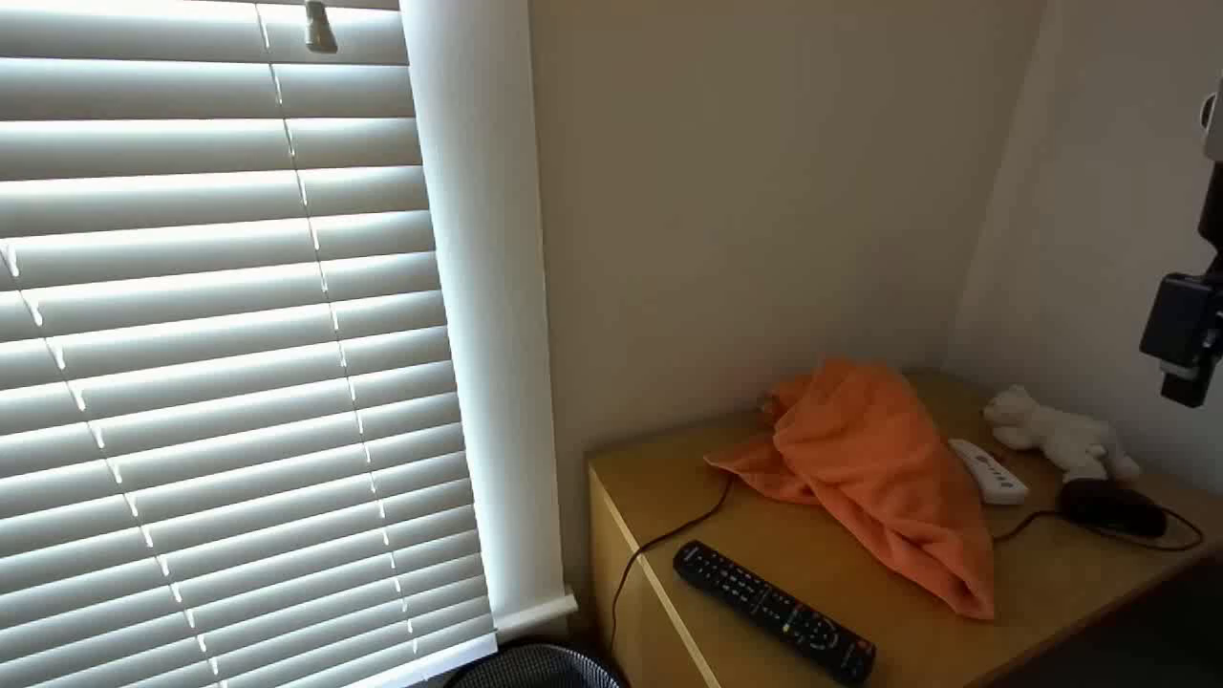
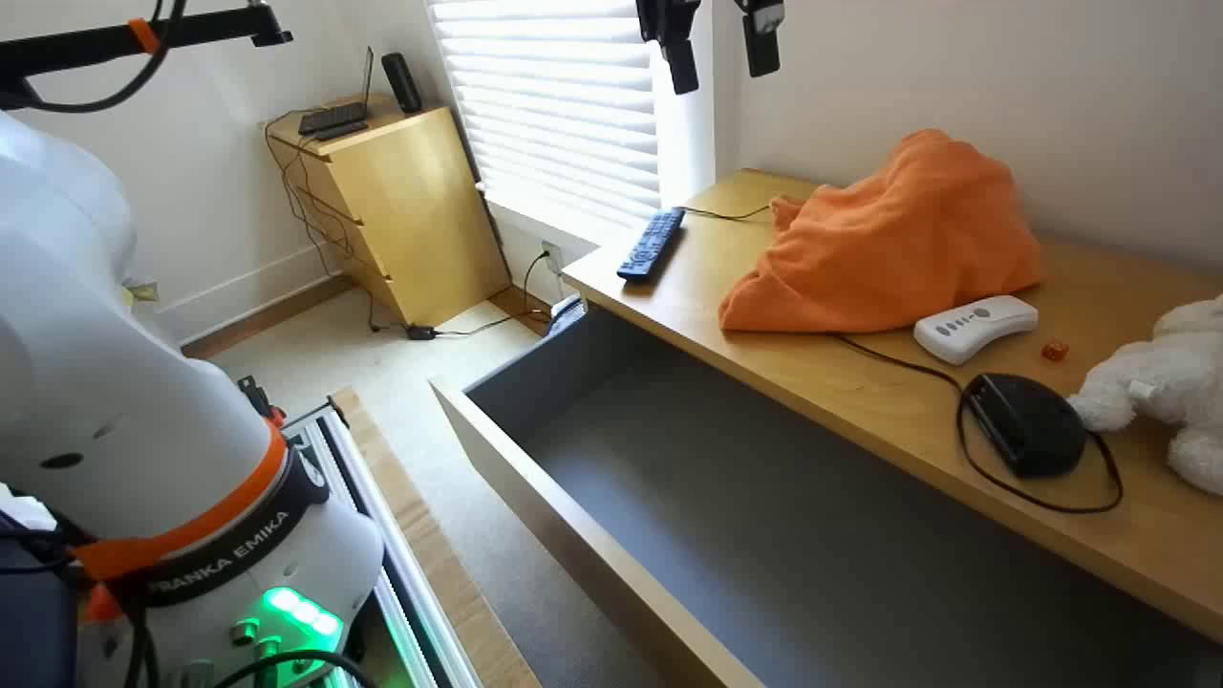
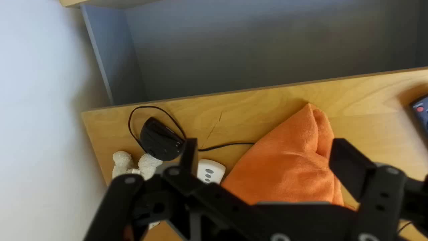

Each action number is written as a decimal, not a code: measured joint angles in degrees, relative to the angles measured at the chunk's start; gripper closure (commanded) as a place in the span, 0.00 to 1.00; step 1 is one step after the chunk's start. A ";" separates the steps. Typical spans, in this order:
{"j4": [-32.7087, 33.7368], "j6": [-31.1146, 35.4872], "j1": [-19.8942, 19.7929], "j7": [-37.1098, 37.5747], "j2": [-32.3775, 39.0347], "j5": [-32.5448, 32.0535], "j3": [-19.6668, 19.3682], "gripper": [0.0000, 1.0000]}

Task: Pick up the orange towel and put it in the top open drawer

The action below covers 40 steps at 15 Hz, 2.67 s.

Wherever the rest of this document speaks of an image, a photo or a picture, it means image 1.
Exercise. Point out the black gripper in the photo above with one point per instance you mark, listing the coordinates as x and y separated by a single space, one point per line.
1183 318

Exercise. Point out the orange towel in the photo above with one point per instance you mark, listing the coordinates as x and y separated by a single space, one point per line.
880 470

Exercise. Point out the white plush toy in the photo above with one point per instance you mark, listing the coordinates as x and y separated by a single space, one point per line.
1058 439

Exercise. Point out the black oval device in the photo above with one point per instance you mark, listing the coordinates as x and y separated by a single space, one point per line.
1109 507

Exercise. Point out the white remote control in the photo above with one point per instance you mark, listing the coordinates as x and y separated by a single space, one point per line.
993 474

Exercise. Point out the light wooden dresser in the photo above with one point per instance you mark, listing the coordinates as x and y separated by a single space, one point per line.
815 558

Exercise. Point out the black TV remote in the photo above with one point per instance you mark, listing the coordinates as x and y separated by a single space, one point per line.
768 604

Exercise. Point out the black trash bin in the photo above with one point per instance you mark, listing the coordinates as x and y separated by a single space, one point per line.
538 669

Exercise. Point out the white slatted window blind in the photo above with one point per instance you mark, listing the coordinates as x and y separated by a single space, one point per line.
194 318

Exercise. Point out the white window frame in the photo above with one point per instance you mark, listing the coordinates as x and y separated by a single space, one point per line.
485 318

